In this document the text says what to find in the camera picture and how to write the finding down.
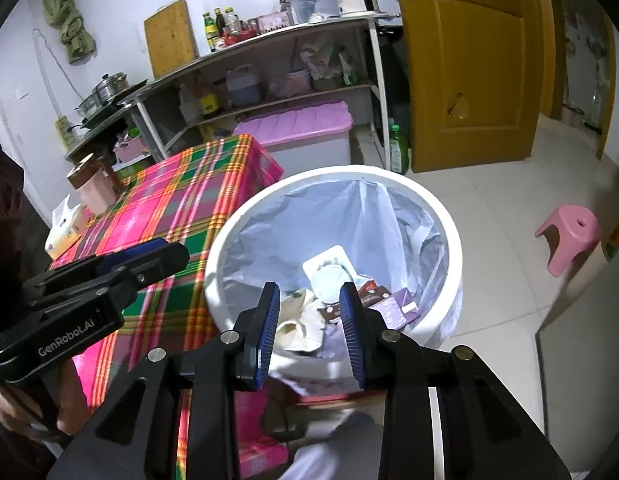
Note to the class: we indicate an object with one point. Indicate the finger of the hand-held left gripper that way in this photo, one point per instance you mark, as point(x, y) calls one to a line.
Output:
point(134, 252)
point(159, 262)

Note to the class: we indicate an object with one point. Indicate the grey side table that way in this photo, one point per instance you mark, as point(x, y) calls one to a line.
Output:
point(99, 131)

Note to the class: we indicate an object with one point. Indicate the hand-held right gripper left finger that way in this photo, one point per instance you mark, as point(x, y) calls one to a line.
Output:
point(267, 330)

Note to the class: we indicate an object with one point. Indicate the yellow wooden door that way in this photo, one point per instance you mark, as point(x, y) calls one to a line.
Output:
point(469, 60)

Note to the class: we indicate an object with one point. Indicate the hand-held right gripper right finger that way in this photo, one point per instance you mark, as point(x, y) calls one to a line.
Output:
point(352, 335)

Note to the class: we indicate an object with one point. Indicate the green bottle with yellow label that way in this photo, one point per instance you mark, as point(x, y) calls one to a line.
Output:
point(209, 32)

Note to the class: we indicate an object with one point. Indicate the bundle of plastic bags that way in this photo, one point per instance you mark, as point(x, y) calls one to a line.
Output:
point(322, 60)

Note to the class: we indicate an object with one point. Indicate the white round trash bin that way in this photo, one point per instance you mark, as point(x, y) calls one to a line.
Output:
point(339, 172)

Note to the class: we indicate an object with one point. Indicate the pink plastic stool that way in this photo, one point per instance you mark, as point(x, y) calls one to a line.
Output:
point(569, 235)

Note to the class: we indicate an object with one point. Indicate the yellow white tissue pack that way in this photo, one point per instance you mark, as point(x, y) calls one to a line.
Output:
point(64, 230)

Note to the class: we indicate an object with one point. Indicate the translucent plastic bin liner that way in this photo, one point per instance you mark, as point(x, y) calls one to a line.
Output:
point(369, 220)

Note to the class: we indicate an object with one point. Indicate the pink basket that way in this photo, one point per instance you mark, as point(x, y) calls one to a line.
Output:
point(127, 149)

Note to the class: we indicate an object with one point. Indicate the large steel pot with lid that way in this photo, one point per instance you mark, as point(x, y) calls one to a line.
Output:
point(111, 85)

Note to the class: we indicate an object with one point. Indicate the yellow-labelled jar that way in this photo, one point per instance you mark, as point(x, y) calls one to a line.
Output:
point(208, 103)

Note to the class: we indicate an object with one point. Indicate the dark sauce bottle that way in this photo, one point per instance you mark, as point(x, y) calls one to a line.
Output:
point(219, 22)

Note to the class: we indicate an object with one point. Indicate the wooden cutting board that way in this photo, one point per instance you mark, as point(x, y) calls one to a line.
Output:
point(172, 42)

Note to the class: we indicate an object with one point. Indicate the green plastic bottle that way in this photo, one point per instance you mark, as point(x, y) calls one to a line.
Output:
point(398, 150)

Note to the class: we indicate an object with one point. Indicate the yellowish power strip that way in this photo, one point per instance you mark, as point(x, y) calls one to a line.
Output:
point(64, 132)

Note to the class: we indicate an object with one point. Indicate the person's left hand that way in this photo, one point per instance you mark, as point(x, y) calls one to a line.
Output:
point(73, 400)

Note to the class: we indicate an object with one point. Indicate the pink pitcher with brown lid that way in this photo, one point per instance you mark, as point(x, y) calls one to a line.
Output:
point(94, 185)

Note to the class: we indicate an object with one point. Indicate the clear condiment bottle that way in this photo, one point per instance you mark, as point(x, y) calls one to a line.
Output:
point(232, 22)

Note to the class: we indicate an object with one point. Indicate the white plastic tray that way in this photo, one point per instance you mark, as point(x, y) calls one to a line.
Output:
point(329, 270)

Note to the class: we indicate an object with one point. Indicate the small grey printed box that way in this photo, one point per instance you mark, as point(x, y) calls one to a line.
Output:
point(399, 310)

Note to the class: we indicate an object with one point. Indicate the brown snack wrapper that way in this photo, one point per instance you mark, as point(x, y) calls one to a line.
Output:
point(370, 293)

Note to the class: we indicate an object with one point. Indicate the pink green plaid tablecloth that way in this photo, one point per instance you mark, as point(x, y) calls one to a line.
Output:
point(179, 200)

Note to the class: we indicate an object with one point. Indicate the green hanging cloth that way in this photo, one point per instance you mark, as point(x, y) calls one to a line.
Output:
point(64, 15)

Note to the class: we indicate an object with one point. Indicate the pink utensil box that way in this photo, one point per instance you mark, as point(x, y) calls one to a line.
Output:
point(274, 21)

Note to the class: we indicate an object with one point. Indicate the beige paper bag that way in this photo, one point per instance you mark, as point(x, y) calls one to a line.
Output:
point(299, 325)

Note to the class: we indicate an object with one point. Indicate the pink plastic bin lid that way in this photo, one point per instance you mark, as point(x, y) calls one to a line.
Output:
point(299, 130)

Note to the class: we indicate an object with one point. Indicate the blue-grey jerry can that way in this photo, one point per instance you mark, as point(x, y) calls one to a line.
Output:
point(244, 85)

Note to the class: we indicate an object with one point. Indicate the metal shelf unit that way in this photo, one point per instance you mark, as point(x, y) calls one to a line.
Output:
point(269, 35)

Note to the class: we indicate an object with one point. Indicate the clear storage container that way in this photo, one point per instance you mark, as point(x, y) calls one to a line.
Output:
point(312, 2)

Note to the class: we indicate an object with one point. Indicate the red bowl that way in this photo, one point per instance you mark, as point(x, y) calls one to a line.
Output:
point(239, 35)

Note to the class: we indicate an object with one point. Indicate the small steel pot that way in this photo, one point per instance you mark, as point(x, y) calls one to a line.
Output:
point(89, 105)

